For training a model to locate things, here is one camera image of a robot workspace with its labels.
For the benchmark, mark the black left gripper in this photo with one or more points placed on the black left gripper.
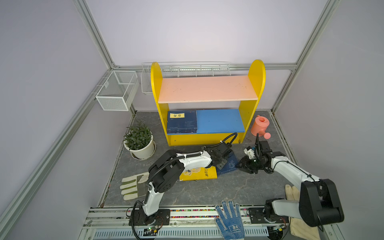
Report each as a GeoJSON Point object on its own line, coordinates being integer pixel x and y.
{"type": "Point", "coordinates": [220, 166]}

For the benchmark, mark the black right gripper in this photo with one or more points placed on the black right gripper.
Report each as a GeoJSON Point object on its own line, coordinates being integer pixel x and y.
{"type": "Point", "coordinates": [244, 165]}

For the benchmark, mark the dark blue book stack bottom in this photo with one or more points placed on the dark blue book stack bottom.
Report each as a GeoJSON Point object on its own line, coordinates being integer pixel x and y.
{"type": "Point", "coordinates": [228, 166]}

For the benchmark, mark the dark blue book yellow label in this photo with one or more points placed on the dark blue book yellow label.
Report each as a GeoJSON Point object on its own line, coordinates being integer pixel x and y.
{"type": "Point", "coordinates": [182, 122]}

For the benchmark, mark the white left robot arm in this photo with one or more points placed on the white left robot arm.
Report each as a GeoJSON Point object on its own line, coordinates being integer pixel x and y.
{"type": "Point", "coordinates": [166, 171]}

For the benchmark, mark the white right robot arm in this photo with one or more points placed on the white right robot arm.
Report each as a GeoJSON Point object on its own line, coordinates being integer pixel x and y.
{"type": "Point", "coordinates": [318, 204]}

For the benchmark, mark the yellow cartoon cover book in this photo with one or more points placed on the yellow cartoon cover book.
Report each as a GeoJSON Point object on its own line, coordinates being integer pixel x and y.
{"type": "Point", "coordinates": [199, 174]}

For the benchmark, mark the blue lower shelf board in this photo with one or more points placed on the blue lower shelf board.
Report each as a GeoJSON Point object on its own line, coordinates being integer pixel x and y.
{"type": "Point", "coordinates": [219, 122]}

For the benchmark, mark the blue dotted knit glove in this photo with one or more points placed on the blue dotted knit glove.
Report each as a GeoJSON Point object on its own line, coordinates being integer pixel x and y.
{"type": "Point", "coordinates": [229, 221]}

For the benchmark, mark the pink upper shelf board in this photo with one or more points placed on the pink upper shelf board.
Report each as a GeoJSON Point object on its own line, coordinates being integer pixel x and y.
{"type": "Point", "coordinates": [207, 89]}

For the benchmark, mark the white plastic plant pot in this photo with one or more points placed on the white plastic plant pot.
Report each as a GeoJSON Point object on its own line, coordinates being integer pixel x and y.
{"type": "Point", "coordinates": [143, 151]}

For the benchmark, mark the green potted plant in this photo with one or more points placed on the green potted plant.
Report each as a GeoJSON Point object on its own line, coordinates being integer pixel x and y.
{"type": "Point", "coordinates": [138, 137]}

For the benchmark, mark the beige grey work glove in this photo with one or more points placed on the beige grey work glove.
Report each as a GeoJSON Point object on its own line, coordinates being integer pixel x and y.
{"type": "Point", "coordinates": [135, 186]}

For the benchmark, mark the white mesh basket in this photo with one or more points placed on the white mesh basket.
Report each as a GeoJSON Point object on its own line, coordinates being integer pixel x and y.
{"type": "Point", "coordinates": [118, 91]}

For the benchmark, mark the yellow bookshelf frame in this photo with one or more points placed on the yellow bookshelf frame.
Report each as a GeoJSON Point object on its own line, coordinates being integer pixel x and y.
{"type": "Point", "coordinates": [246, 109]}

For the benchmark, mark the white wire basket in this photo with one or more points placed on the white wire basket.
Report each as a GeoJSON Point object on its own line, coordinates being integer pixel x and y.
{"type": "Point", "coordinates": [183, 70]}

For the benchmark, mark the aluminium frame post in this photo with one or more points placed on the aluminium frame post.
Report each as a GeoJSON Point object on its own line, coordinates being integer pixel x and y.
{"type": "Point", "coordinates": [94, 32]}

